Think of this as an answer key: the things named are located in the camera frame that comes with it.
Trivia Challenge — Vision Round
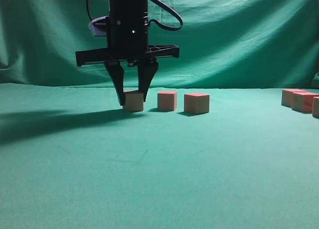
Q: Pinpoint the black camera cable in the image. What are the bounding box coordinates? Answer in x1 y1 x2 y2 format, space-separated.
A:
85 0 184 32

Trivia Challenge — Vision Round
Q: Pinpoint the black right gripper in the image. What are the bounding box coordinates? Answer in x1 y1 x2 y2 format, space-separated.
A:
75 16 180 106

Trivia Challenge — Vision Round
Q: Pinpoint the far pink wooden cube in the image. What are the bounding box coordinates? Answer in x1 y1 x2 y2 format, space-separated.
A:
281 89 307 108

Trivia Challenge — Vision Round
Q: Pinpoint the middle pink wooden cube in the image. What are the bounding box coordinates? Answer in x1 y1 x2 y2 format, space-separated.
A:
291 92 319 113

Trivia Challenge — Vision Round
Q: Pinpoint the green cloth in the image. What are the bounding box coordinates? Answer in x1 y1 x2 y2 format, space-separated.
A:
0 0 319 229

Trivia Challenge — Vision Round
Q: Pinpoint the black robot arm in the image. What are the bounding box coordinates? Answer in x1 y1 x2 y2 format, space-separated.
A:
75 0 183 107

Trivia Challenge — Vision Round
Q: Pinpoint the placed pink cube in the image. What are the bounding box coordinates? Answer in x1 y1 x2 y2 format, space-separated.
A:
158 91 177 111
123 90 144 112
184 93 210 114

